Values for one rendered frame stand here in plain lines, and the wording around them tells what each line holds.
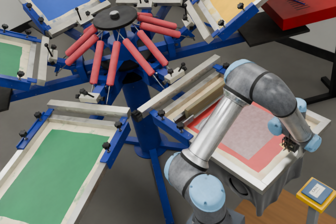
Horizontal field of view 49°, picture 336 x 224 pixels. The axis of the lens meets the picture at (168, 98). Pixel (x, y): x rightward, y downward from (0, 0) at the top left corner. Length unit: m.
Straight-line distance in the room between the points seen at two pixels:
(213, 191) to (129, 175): 2.02
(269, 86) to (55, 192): 1.29
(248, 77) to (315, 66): 2.88
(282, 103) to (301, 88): 2.58
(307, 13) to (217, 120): 1.63
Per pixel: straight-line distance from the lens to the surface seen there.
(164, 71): 2.44
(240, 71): 1.31
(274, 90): 1.26
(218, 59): 2.49
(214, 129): 1.33
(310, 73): 4.05
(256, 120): 2.15
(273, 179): 1.85
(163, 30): 2.63
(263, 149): 2.01
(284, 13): 2.81
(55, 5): 3.31
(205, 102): 2.18
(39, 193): 2.12
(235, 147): 2.02
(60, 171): 2.16
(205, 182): 1.30
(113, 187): 3.21
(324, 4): 2.92
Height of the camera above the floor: 2.47
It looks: 40 degrees down
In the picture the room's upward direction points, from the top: 12 degrees counter-clockwise
